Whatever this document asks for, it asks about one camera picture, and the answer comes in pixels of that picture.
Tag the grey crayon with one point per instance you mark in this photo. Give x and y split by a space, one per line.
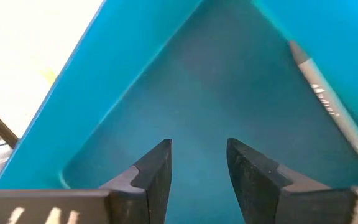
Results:
331 105

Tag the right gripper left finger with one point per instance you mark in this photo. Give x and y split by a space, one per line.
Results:
148 193

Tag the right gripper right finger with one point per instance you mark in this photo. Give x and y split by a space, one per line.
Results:
259 193

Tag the blue plastic bin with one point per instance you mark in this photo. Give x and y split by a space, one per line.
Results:
197 93

